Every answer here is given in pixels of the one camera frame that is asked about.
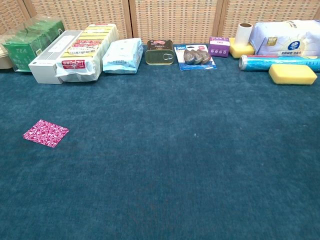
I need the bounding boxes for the teal felt table cover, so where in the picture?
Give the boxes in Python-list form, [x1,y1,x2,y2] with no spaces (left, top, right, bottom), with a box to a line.
[0,43,320,240]

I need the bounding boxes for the dark gold meat can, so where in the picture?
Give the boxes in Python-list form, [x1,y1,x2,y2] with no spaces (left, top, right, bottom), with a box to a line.
[144,39,175,66]

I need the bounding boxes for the blue blister pack of hooks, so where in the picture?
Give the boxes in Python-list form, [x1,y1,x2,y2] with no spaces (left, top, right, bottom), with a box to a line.
[174,44,218,72]

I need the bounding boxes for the light blue wet wipes pack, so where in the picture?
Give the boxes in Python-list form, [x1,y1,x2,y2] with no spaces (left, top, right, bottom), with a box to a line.
[101,37,144,75]

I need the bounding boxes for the small purple box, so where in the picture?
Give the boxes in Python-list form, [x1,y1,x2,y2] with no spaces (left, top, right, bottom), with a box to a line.
[207,36,231,58]

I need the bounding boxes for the wicker folding screen panel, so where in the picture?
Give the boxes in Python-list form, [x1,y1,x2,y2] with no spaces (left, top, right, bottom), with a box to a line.
[0,0,32,36]
[218,0,320,40]
[128,0,225,45]
[22,0,133,41]

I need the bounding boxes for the yellow sponge multipack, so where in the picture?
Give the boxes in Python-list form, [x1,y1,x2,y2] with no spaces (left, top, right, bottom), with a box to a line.
[54,23,120,83]

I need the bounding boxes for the plain yellow sponge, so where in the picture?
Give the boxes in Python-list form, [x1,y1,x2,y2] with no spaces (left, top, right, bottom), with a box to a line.
[228,37,256,60]

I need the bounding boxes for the blue cling wrap roll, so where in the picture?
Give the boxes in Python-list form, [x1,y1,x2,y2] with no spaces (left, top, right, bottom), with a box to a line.
[238,54,320,73]

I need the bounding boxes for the white paper roll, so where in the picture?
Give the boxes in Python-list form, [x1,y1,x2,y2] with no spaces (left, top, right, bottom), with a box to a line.
[236,22,254,48]

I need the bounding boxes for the white power strip box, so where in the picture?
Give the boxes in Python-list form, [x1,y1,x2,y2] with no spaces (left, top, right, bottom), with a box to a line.
[28,30,85,85]

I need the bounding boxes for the yellow sponge green underside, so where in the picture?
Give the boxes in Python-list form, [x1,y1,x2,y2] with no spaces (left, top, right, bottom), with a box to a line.
[268,63,318,86]

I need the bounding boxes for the large white tissue pack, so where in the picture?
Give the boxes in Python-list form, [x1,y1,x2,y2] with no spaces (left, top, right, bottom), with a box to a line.
[248,19,320,57]

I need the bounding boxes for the clear box green tea bags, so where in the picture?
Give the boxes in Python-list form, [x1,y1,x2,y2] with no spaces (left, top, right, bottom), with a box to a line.
[1,16,66,73]

